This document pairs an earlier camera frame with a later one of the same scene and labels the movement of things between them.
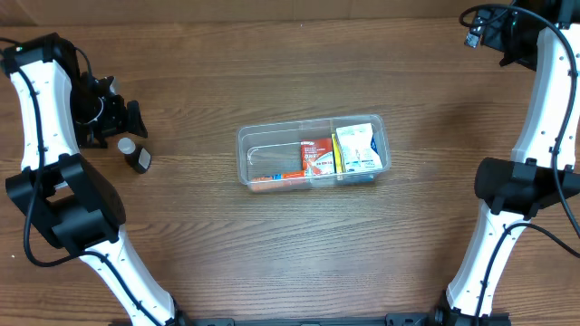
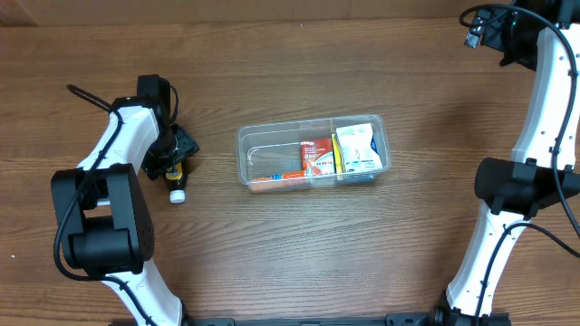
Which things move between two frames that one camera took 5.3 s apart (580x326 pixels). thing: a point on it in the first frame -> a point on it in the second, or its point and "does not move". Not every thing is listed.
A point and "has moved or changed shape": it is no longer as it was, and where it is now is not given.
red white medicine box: (317, 157) does not move
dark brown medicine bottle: (138, 158) has moved or changed shape
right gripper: (493, 36) does not move
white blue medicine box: (358, 148) does not move
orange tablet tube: (292, 180) does not move
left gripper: (115, 119) -> (157, 162)
